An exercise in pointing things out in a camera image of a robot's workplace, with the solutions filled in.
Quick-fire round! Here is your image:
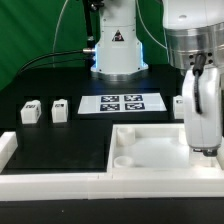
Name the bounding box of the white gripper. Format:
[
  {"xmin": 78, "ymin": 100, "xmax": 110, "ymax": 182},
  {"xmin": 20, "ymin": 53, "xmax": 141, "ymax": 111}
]
[{"xmin": 182, "ymin": 67, "xmax": 222, "ymax": 156}]

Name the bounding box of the white U-shaped fence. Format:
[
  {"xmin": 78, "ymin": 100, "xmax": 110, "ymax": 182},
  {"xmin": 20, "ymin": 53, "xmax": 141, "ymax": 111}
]
[{"xmin": 0, "ymin": 132, "xmax": 224, "ymax": 201}]

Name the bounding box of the white tag sheet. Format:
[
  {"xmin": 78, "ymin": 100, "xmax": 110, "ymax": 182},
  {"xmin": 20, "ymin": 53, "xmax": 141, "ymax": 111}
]
[{"xmin": 78, "ymin": 93, "xmax": 166, "ymax": 114}]

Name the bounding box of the black cable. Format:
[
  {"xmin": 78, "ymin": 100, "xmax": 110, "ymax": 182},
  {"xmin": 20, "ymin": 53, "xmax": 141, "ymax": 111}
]
[{"xmin": 16, "ymin": 48, "xmax": 98, "ymax": 76}]

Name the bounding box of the grey thin cable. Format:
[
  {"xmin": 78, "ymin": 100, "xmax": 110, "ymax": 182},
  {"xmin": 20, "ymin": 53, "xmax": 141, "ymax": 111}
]
[{"xmin": 52, "ymin": 0, "xmax": 70, "ymax": 69}]

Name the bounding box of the white square tabletop tray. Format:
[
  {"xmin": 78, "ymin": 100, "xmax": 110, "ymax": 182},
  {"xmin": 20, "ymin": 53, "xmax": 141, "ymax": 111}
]
[{"xmin": 107, "ymin": 124, "xmax": 224, "ymax": 180}]

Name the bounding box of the black vertical hose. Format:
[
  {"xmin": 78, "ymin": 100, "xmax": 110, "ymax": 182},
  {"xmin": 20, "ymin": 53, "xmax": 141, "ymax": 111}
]
[{"xmin": 82, "ymin": 0, "xmax": 98, "ymax": 51}]

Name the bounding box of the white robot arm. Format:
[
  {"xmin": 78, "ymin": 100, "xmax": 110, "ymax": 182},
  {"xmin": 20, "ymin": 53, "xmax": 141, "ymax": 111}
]
[{"xmin": 91, "ymin": 0, "xmax": 224, "ymax": 157}]

